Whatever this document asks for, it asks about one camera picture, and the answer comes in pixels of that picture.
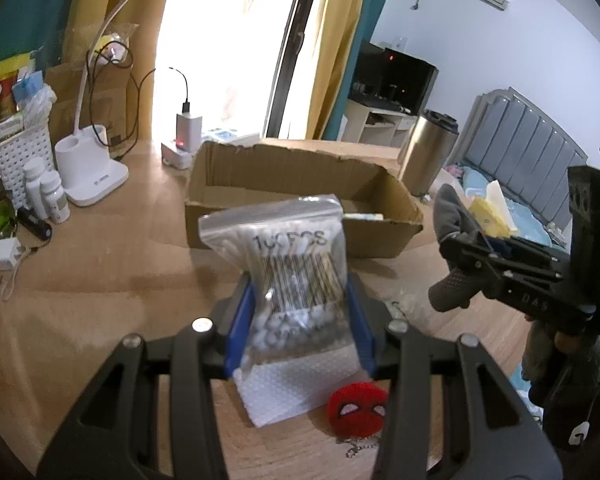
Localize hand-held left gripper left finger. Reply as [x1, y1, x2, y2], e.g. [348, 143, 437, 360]
[36, 277, 256, 480]

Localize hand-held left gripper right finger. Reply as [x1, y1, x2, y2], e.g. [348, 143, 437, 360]
[345, 275, 563, 480]

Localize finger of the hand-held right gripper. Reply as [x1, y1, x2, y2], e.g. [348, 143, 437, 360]
[457, 259, 566, 306]
[440, 234, 573, 273]

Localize grey knit glove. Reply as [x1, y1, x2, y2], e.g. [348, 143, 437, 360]
[427, 183, 486, 313]

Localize clear bag of cotton swabs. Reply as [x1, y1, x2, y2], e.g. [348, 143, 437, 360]
[198, 195, 353, 378]

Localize cardboard box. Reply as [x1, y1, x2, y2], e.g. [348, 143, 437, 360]
[184, 139, 425, 260]

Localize person's right hand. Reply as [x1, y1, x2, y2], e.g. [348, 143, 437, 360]
[552, 327, 583, 353]

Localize light blue bedding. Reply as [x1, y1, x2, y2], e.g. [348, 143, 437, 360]
[445, 164, 573, 248]

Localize yellow cloth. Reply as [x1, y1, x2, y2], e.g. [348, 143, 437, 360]
[467, 180, 520, 239]

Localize grey padded bed headboard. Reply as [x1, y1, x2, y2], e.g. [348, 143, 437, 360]
[452, 87, 589, 228]

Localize stainless steel tumbler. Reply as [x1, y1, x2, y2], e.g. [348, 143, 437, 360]
[396, 109, 460, 199]

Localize person's dark clothing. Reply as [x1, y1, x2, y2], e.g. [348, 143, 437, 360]
[524, 317, 600, 453]

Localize white power strip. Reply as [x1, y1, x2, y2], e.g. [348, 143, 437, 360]
[160, 140, 197, 171]

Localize white shelf cabinet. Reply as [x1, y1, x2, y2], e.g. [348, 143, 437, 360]
[339, 99, 417, 147]

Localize white and blue box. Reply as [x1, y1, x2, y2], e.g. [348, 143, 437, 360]
[199, 127, 262, 149]

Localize white charger brick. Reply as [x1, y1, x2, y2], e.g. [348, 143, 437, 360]
[175, 112, 202, 154]

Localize black monitor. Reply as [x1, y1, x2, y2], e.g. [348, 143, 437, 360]
[347, 41, 440, 116]

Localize white desk lamp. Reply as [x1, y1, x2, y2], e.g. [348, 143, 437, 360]
[54, 0, 209, 207]

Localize white pill bottle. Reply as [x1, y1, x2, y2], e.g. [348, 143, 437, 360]
[40, 172, 71, 224]
[22, 157, 49, 217]

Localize black cylinder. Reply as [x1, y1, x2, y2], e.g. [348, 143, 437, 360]
[17, 207, 54, 241]

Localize white plug adapter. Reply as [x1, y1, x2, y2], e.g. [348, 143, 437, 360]
[0, 238, 27, 272]

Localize brown cardboard carton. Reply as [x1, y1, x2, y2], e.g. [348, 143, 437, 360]
[45, 62, 157, 161]

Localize yellow curtain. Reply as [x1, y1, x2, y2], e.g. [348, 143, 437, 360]
[304, 0, 377, 141]

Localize white perforated basket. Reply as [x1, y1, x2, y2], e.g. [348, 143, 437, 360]
[0, 122, 57, 211]

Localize blue face mask pack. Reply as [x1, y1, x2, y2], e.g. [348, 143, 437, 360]
[11, 70, 59, 127]

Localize red spider plush keychain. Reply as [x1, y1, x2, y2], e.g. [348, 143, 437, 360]
[326, 384, 388, 461]

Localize black lamp cable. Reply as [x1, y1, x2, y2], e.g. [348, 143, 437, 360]
[86, 45, 157, 162]

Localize black charger cable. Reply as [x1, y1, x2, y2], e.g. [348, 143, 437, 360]
[167, 66, 192, 114]

